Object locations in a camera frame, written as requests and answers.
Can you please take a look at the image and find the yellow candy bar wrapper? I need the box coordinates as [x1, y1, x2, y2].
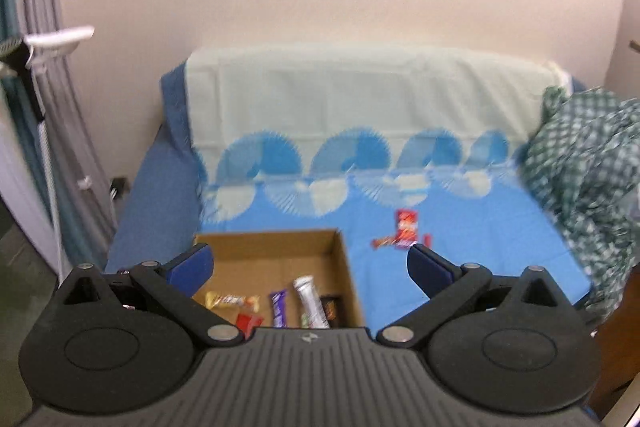
[205, 291, 260, 313]

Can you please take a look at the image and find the red and black snack stick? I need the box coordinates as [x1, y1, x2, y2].
[423, 234, 433, 248]

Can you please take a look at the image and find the red chili snack packet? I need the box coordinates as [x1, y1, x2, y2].
[396, 209, 419, 245]

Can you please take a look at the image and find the small red candy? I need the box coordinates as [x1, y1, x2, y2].
[371, 236, 397, 249]

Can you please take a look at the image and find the purple snack packet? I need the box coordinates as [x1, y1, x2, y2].
[269, 289, 288, 329]

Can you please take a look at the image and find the black chocolate bar packet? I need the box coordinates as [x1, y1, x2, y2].
[320, 295, 345, 329]

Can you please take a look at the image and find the silver snack stick packet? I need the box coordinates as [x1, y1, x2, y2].
[293, 275, 330, 329]

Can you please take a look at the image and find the red snack bar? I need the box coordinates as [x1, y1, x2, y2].
[235, 312, 264, 339]

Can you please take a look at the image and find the green and red snack packet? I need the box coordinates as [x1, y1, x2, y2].
[300, 312, 310, 329]

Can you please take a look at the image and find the blue sofa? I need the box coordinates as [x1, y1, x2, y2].
[104, 58, 594, 308]

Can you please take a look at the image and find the brown cardboard box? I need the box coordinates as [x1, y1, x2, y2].
[194, 230, 366, 329]

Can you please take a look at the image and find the blue fan-pattern sheet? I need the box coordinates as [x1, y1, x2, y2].
[185, 44, 594, 308]

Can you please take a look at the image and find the green checkered cloth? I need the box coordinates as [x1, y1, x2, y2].
[521, 87, 639, 320]

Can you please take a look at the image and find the white garment steamer stand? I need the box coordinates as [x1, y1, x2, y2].
[1, 25, 96, 277]

